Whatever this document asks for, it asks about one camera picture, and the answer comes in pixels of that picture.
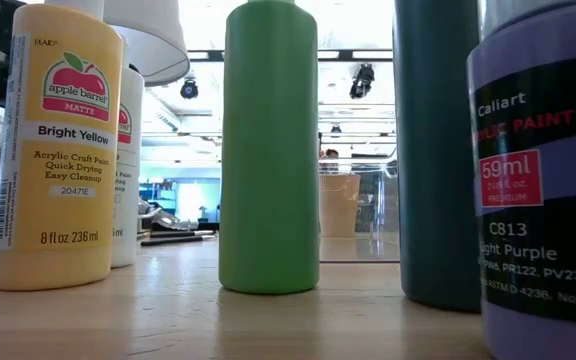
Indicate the small light purple paint bottle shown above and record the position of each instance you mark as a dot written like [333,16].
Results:
[543,200]

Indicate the large green paint bottle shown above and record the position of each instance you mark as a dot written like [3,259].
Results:
[268,150]

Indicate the black aluminium rig frame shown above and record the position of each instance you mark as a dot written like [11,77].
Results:
[210,226]

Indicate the black ceiling spotlight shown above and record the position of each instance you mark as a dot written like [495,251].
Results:
[363,80]
[189,89]

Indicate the large white paint bottle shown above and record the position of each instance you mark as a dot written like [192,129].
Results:
[129,200]

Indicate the clear plastic bin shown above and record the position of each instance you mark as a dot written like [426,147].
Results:
[368,247]

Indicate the large dark teal paint bottle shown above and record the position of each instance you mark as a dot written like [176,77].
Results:
[435,150]

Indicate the large yellow paint bottle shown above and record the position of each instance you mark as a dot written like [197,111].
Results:
[58,200]

